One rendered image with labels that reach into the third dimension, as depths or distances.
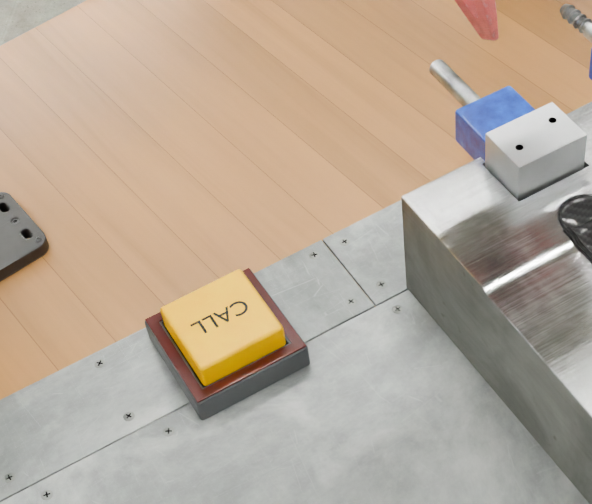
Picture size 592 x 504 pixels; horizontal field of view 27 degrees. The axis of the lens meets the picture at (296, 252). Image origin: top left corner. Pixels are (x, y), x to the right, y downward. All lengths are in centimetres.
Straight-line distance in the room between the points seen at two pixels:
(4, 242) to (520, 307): 39
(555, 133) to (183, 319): 26
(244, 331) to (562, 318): 20
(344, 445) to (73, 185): 31
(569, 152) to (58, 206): 38
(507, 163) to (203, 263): 24
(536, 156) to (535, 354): 13
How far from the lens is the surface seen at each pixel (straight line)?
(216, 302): 81
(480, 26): 71
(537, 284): 74
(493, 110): 81
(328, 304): 84
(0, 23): 249
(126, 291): 88
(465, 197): 78
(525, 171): 76
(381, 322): 83
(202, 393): 79
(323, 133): 96
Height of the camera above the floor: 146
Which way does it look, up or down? 49 degrees down
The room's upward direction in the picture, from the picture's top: 9 degrees counter-clockwise
